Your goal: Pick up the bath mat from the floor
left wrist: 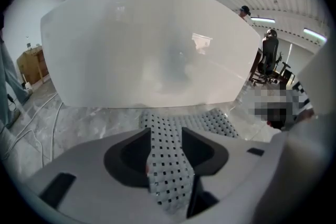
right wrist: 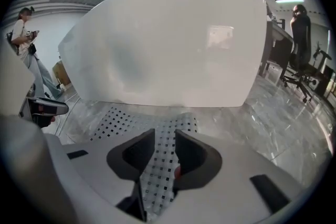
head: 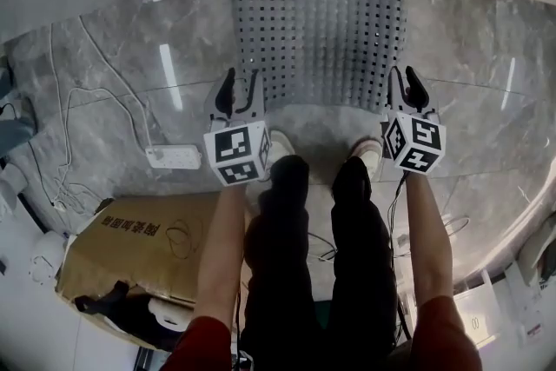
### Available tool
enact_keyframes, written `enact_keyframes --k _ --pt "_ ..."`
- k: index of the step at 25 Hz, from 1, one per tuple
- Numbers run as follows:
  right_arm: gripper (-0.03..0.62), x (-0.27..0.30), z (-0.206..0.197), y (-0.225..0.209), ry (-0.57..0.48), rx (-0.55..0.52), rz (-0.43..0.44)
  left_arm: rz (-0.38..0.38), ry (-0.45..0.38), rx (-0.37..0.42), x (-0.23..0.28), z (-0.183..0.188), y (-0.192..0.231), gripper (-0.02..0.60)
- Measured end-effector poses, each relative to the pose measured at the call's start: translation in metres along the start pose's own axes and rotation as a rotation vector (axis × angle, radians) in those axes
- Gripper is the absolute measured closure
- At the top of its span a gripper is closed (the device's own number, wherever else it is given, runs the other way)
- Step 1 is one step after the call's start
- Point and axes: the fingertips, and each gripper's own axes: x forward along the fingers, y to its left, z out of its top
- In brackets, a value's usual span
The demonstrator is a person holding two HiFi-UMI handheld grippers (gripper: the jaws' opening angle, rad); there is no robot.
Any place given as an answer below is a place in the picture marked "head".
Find person's black trousers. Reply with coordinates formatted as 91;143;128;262
240;153;401;371

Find white power strip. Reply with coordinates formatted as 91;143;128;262
144;143;204;170

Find white round padded object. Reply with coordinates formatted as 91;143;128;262
146;296;184;335

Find person's red shirt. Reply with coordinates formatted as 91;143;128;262
159;294;484;371

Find person's right forearm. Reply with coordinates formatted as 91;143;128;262
402;172;456;312

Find white power cable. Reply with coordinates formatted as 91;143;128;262
46;14;154;215

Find right hand-held gripper cable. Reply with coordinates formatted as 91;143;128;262
387;170;413;345

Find person's left forearm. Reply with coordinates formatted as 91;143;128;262
194;181;249;332

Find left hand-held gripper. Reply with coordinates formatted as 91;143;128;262
202;67;272;187

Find grey perforated bath mat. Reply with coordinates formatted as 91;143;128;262
228;0;410;114

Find large cardboard box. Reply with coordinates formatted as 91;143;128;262
55;192;252;321

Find person's left white shoe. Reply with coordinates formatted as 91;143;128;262
268;129;295;176

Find person's right white shoe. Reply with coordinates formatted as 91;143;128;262
348;136;385;182

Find grey marble floor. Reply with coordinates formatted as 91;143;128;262
0;0;556;292

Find person's white shoe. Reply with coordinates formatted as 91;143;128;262
268;129;295;176
348;136;385;182

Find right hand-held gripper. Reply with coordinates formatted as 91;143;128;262
381;65;448;176

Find black strap bag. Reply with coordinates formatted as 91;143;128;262
72;279;184;352

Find white carton box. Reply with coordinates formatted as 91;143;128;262
450;211;556;352

